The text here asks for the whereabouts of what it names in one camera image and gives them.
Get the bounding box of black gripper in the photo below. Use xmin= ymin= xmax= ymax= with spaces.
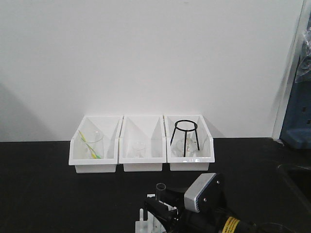
xmin=144 ymin=173 xmax=230 ymax=233

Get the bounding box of clear glass test tube front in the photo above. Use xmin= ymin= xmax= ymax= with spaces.
xmin=155 ymin=183 xmax=166 ymax=201

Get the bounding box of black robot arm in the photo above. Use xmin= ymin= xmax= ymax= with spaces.
xmin=143 ymin=167 xmax=311 ymax=233

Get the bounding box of white test tube rack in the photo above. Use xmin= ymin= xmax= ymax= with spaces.
xmin=135 ymin=194 xmax=178 ymax=233

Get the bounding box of glass flask in right bin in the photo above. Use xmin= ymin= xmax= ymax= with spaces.
xmin=172 ymin=138 xmax=198 ymax=157

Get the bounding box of right white plastic bin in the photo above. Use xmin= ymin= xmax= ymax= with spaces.
xmin=163 ymin=115 xmax=215 ymax=171

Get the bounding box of white plastic bin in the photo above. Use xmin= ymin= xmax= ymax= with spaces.
xmin=69 ymin=116 xmax=123 ymax=173
xmin=163 ymin=115 xmax=215 ymax=171
xmin=119 ymin=115 xmax=167 ymax=172

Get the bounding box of small glass beaker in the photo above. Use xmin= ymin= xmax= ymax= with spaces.
xmin=132 ymin=141 xmax=146 ymax=158

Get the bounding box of middle white plastic bin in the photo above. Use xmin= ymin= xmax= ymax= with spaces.
xmin=119 ymin=115 xmax=167 ymax=172

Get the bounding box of yellow green stirring rod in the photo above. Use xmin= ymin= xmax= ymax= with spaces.
xmin=78 ymin=131 xmax=101 ymax=159

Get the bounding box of left white plastic bin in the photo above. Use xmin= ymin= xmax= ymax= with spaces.
xmin=69 ymin=116 xmax=123 ymax=173

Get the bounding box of large glass beaker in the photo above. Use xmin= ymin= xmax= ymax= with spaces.
xmin=82 ymin=131 xmax=104 ymax=159

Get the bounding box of black sink basin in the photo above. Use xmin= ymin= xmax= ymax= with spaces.
xmin=277 ymin=164 xmax=311 ymax=213

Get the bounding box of grey blue drying pegboard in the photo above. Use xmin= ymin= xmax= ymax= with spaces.
xmin=279 ymin=41 xmax=311 ymax=153

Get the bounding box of clear plastic bag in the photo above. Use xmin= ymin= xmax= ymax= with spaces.
xmin=295 ymin=20 xmax=311 ymax=83

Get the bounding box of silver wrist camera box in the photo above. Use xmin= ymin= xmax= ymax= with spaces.
xmin=184 ymin=173 xmax=221 ymax=213

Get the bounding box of black wire tripod stand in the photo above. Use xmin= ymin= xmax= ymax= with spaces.
xmin=170 ymin=119 xmax=200 ymax=151

